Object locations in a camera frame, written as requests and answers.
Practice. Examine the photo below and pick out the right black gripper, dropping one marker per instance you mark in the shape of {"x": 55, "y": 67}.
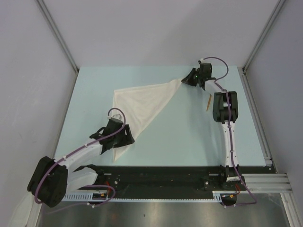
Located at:
{"x": 189, "y": 79}

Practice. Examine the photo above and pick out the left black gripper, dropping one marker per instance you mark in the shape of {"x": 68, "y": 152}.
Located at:
{"x": 128, "y": 138}

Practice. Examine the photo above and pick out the orange plastic spoon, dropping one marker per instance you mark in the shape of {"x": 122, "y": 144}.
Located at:
{"x": 209, "y": 102}

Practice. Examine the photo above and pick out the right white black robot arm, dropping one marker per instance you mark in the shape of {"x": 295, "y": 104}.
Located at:
{"x": 225, "y": 113}

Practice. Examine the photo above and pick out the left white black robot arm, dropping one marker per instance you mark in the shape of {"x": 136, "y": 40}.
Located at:
{"x": 53, "y": 178}

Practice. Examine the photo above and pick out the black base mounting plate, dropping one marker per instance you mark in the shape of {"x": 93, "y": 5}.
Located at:
{"x": 168, "y": 182}

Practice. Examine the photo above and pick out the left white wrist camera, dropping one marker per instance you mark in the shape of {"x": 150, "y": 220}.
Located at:
{"x": 115, "y": 116}

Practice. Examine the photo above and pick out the right aluminium side rail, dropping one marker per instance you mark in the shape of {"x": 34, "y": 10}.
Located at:
{"x": 256, "y": 119}

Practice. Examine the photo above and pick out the white slotted cable duct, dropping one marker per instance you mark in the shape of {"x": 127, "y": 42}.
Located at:
{"x": 100, "y": 197}

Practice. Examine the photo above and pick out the right aluminium frame post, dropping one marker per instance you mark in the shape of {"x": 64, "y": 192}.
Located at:
{"x": 264, "y": 33}

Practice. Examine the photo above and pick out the aluminium frame post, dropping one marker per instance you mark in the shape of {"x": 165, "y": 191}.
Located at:
{"x": 57, "y": 34}
{"x": 264, "y": 33}

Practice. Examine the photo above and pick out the aluminium front rail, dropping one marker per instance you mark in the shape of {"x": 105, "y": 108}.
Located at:
{"x": 266, "y": 183}

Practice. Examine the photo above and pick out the left aluminium frame post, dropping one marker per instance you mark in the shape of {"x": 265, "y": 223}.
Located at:
{"x": 57, "y": 34}

